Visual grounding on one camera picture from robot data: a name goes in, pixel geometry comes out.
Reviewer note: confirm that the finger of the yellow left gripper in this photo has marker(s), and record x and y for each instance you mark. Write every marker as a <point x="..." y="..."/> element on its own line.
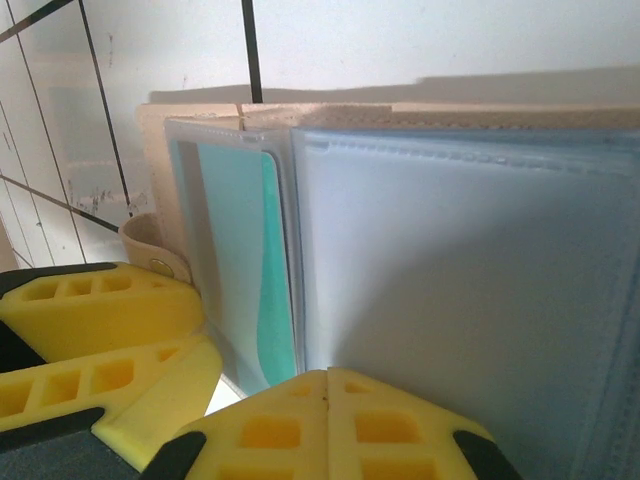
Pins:
<point x="110" y="315"/>
<point x="165" y="385"/>

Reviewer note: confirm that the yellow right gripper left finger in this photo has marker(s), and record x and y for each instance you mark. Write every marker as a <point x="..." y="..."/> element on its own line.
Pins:
<point x="270" y="435"/>

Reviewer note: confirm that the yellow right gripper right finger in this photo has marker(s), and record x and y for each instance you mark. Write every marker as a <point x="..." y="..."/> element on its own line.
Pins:
<point x="390" y="435"/>

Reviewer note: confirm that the beige leather card holder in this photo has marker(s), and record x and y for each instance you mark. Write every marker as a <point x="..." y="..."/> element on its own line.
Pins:
<point x="450" y="250"/>

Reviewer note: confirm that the teal card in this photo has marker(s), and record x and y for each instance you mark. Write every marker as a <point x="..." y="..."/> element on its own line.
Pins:
<point x="275" y="280"/>

